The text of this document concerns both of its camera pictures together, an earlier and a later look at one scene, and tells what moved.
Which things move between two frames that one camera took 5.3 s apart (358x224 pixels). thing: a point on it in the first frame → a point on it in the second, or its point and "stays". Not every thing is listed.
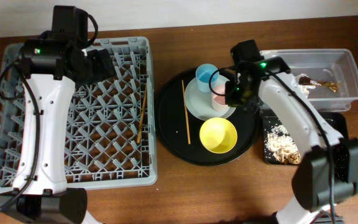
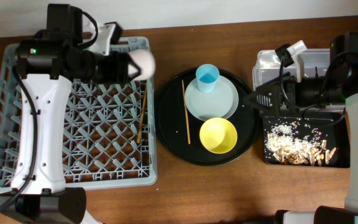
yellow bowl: [218, 135] stays
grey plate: [199, 104] stays
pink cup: [218, 102] → [146, 62]
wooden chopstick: [138, 137] stays
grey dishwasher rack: [112, 130] stays
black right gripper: [239, 94] → [276, 96]
